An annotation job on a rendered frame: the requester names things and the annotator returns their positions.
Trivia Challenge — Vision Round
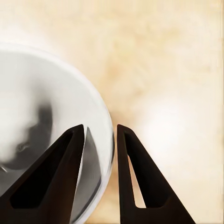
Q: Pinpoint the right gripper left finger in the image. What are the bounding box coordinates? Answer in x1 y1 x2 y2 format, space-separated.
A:
0 124 84 224

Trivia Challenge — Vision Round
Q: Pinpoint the coffee cup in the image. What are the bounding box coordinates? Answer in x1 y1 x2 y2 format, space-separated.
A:
0 42 115 224

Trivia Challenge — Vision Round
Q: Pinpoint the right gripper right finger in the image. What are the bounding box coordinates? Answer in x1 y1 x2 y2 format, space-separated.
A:
117 125 196 224

